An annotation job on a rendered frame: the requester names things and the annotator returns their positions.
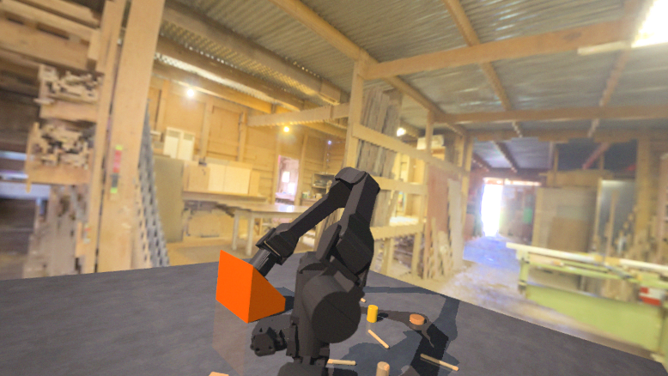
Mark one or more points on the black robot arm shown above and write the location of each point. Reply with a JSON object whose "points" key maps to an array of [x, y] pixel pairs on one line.
{"points": [[329, 282]]}

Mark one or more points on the orange round disc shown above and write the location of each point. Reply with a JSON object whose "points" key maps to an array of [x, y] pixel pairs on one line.
{"points": [[416, 319]]}

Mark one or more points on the yellow cylinder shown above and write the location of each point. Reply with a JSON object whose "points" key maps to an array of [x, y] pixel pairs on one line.
{"points": [[372, 313]]}

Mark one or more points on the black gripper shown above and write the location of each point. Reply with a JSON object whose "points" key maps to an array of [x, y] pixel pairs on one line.
{"points": [[312, 354]]}

